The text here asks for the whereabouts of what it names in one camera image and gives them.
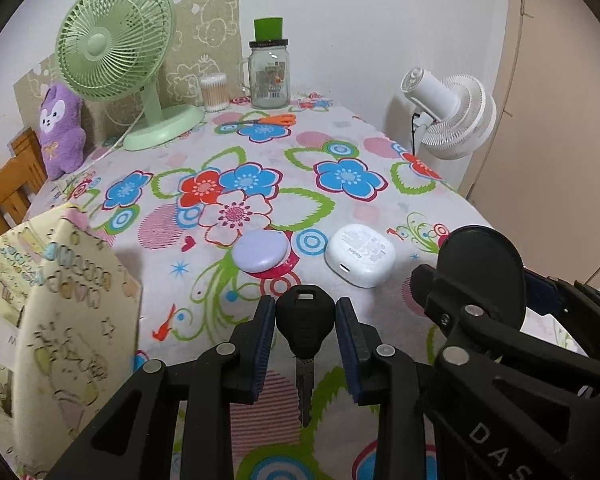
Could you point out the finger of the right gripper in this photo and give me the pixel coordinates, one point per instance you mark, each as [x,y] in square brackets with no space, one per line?
[576,306]
[480,309]

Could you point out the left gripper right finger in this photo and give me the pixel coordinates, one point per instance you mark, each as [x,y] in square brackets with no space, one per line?
[382,377]

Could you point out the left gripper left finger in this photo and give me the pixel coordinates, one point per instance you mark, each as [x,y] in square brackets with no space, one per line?
[132,436]

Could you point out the black car key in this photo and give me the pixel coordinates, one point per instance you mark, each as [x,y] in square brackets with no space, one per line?
[305,316]

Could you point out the white earbuds case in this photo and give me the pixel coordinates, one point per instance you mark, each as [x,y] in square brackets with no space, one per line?
[360,255]

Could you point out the lilac round case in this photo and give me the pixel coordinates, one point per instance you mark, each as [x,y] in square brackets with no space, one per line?
[259,251]

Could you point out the beige door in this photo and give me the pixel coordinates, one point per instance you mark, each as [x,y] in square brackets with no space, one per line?
[538,178]

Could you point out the yellow cartoon storage box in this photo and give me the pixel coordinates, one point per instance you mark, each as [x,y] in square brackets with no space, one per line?
[68,330]

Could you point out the white clip fan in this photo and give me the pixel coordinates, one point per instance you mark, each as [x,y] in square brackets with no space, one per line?
[453,117]

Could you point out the floral tablecloth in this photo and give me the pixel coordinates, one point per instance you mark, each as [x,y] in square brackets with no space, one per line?
[174,212]

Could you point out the wooden bed headboard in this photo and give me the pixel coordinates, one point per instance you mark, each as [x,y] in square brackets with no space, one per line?
[22,175]

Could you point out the purple plush rabbit toy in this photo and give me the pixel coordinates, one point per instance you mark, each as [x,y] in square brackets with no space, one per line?
[60,133]

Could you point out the glass jar green lid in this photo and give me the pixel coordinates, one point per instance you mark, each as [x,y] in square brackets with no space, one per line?
[265,74]

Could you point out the cotton swab container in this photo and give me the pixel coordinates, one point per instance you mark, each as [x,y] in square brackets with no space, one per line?
[214,92]

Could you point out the green desk fan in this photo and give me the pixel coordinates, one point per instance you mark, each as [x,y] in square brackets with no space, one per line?
[107,50]

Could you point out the orange handled scissors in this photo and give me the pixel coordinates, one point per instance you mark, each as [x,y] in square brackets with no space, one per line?
[283,120]

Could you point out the beige cartoon wall board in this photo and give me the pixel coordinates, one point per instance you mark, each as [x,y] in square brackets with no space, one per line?
[206,41]

